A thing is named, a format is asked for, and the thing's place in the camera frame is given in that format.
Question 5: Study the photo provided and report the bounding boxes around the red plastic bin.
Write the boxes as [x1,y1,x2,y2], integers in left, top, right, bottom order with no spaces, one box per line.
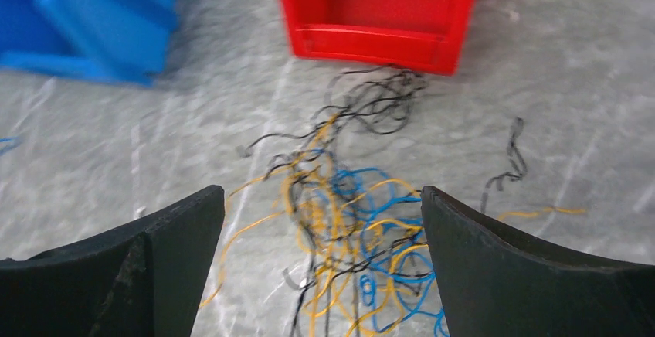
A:
[280,0,476,76]

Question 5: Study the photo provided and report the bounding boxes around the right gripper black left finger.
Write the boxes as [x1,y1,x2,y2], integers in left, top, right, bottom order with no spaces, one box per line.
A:
[1,185,225,336]

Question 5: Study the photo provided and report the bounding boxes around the yellow blue black wires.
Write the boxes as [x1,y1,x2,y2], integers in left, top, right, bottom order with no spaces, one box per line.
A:
[199,66,587,337]

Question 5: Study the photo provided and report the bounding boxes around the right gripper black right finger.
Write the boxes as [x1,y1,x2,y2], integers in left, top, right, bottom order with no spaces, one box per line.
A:
[421,186,654,336]

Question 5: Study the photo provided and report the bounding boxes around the blue double plastic bin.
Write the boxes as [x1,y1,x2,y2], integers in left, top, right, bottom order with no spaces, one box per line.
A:
[1,0,178,85]

